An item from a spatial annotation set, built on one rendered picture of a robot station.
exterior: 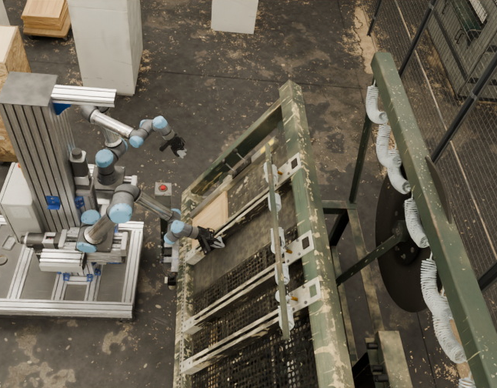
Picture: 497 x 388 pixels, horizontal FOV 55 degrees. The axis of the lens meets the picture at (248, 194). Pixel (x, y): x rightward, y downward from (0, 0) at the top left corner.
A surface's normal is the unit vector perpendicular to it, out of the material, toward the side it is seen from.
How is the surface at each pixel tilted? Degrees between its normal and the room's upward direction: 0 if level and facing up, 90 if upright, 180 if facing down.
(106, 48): 90
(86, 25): 90
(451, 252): 0
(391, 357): 0
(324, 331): 60
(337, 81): 0
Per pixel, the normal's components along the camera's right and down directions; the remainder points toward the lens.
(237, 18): 0.02, 0.79
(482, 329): 0.12, -0.61
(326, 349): -0.79, -0.34
